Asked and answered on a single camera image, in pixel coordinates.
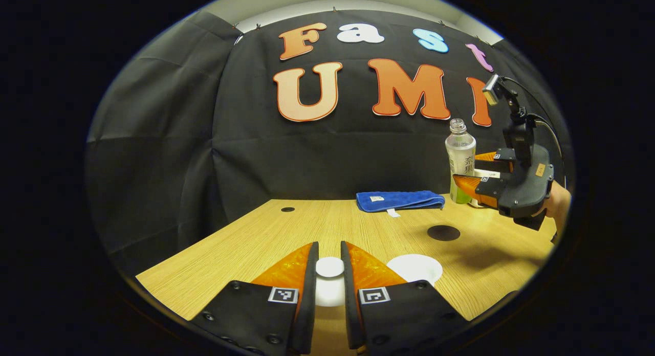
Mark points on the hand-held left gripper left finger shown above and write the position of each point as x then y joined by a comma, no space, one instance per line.
311,315

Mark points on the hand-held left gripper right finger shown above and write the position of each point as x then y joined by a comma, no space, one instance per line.
350,315

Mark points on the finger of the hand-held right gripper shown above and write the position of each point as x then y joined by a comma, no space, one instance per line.
488,188
504,159

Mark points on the white teacup lid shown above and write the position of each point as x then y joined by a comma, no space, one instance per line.
330,289

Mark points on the clear green water bottle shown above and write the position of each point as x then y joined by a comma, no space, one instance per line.
459,151

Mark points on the dark round coaster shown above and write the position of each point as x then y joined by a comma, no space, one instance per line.
443,232

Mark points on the white teacup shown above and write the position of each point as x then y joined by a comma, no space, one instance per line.
414,268

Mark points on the white toaster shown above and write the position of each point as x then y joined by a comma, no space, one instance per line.
474,203

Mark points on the blue folded towel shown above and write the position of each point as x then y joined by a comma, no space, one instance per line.
399,200

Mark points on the black backdrop cloth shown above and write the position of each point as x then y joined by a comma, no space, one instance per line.
204,141

